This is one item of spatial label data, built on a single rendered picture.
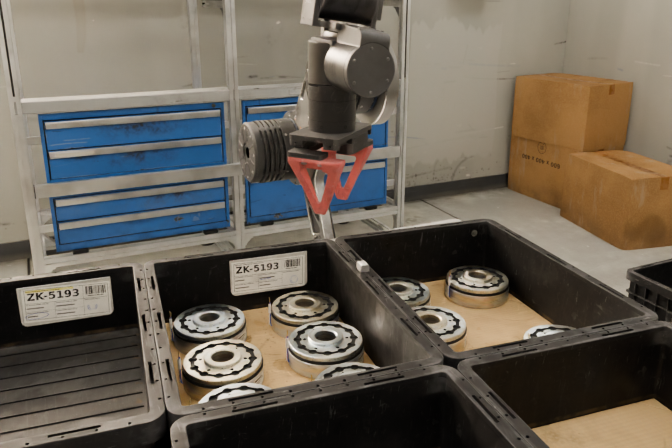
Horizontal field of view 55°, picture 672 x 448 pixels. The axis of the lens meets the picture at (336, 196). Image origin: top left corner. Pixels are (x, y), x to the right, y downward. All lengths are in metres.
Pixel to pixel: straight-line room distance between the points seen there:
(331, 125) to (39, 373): 0.52
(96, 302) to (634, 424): 0.73
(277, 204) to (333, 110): 2.23
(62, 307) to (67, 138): 1.74
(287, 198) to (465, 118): 1.82
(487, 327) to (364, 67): 0.50
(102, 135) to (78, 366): 1.83
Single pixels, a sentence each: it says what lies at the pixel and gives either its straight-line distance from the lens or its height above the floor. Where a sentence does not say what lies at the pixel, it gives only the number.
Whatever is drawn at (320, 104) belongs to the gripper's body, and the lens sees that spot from 0.75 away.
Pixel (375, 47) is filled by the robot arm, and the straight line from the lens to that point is 0.68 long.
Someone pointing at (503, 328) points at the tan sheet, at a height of 0.83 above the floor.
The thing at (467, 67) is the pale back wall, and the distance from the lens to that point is 4.38.
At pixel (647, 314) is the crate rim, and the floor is 0.93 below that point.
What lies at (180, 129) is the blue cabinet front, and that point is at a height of 0.78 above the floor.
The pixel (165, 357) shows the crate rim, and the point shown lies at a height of 0.93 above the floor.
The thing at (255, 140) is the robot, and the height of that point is 0.93.
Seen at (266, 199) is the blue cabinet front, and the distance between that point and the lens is 2.94.
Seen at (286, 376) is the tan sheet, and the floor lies 0.83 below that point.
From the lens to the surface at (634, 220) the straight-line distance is 3.77.
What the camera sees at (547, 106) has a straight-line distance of 4.36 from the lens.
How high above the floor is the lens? 1.31
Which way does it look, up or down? 17 degrees down
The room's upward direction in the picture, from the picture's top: straight up
